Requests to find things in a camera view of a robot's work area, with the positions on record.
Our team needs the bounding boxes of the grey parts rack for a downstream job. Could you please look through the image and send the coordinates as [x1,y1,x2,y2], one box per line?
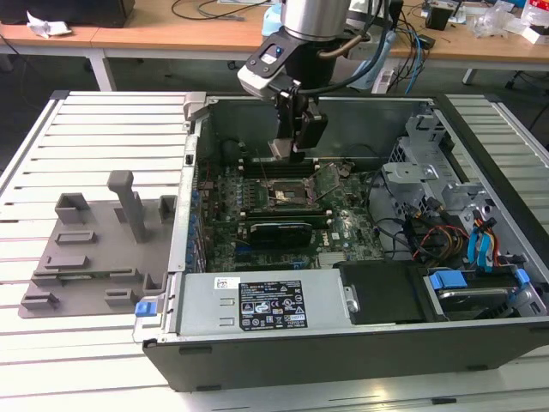
[15,170,179,319]

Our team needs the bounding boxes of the crumpled white paper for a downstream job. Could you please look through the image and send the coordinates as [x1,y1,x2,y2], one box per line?
[26,10,73,39]

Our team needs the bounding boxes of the white and black box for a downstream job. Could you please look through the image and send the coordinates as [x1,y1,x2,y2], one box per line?
[522,23,549,45]

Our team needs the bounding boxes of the grey case latch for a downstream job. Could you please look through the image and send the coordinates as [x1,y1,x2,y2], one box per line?
[183,92,209,122]

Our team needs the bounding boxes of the white power strip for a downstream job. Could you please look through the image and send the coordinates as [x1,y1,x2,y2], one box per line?
[371,68,396,94]

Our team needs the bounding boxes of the blue flat wire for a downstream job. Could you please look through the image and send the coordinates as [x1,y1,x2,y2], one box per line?
[479,217,498,276]
[466,230,482,270]

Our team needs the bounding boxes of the blue cable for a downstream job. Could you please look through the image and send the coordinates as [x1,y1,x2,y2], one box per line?
[401,19,430,95]

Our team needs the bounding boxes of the black plastic cover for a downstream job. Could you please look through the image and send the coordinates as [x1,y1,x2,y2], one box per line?
[334,260,435,325]

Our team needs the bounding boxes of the short wooden desk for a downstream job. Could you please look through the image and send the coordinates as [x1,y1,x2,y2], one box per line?
[0,23,102,57]

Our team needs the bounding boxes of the green RAM stick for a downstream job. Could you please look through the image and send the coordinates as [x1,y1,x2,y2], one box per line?
[57,270,134,282]

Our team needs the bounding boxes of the black RAM slot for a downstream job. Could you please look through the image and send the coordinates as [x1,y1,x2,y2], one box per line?
[238,207,325,217]
[239,155,321,169]
[240,167,319,179]

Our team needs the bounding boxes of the green motherboard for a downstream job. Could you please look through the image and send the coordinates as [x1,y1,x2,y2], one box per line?
[195,159,387,274]

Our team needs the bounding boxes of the black office chair base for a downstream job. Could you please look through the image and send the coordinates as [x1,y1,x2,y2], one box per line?
[504,68,549,91]

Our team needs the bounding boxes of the black PC case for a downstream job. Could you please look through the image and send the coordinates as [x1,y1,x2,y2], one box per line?
[131,91,549,394]

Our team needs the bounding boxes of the clear plastic bags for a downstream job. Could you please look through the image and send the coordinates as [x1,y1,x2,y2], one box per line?
[469,6,528,39]

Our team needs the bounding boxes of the silver hard disk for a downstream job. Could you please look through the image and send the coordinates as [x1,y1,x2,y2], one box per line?
[435,286,514,322]

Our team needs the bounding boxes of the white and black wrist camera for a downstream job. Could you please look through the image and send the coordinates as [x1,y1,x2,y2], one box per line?
[237,37,301,102]

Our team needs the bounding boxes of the thin wire locking lever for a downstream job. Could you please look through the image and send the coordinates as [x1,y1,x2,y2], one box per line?
[254,148,270,184]

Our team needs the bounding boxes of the grey power supply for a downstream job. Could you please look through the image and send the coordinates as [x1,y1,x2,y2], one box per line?
[175,269,357,338]

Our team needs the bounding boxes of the long wooden desk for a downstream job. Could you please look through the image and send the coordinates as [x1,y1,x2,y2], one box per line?
[89,0,549,94]

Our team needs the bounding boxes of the black camera cable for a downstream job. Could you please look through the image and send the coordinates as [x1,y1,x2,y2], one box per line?
[295,33,372,95]

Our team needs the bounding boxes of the metal socket cover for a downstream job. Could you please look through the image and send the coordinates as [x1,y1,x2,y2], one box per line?
[307,164,341,202]

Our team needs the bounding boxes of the small black box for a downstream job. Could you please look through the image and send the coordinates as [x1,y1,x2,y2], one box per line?
[426,6,454,31]

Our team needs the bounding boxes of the black graphics card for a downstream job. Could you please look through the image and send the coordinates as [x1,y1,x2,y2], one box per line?
[248,221,314,248]

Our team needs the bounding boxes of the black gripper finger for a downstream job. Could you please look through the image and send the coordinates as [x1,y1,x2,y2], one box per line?
[290,106,306,163]
[275,92,298,141]

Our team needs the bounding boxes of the large black box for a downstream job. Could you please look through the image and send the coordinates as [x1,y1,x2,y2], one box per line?
[0,0,136,29]

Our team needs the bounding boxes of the blue disk carrier handle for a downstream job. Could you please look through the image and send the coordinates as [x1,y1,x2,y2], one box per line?
[427,269,468,292]

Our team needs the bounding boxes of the metal drive cage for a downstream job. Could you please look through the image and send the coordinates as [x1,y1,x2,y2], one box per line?
[380,106,498,241]

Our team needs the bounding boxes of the dark RAM stick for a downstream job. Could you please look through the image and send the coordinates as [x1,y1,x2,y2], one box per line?
[246,213,332,229]

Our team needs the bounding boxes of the red yellow wire bundle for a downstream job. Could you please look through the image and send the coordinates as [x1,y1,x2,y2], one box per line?
[411,214,471,263]

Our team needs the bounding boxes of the CPU socket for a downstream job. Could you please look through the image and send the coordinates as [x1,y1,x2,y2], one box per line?
[262,175,319,212]

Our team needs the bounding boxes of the silver CPU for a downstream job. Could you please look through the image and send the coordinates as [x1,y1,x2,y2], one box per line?
[267,136,297,162]

